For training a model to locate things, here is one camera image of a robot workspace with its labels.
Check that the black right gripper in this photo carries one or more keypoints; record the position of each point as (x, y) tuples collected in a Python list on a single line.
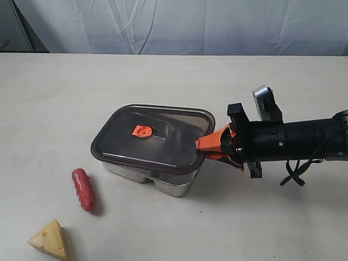
[(252, 142)]

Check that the transparent dark lunch box lid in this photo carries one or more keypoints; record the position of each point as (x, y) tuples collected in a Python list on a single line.
[(154, 137)]

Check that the red sausage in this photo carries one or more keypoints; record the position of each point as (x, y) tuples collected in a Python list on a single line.
[(84, 189)]

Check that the yellow cheese wedge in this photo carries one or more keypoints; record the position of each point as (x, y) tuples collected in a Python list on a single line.
[(51, 240)]

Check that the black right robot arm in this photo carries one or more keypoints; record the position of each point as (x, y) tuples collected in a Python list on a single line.
[(299, 144)]

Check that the stainless steel lunch box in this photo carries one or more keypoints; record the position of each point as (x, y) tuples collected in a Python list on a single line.
[(165, 178)]

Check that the white backdrop curtain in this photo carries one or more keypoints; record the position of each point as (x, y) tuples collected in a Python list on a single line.
[(190, 27)]

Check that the black background stand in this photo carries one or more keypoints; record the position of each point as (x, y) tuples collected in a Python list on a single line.
[(35, 44)]

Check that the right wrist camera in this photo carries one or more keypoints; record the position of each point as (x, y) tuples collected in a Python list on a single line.
[(267, 108)]

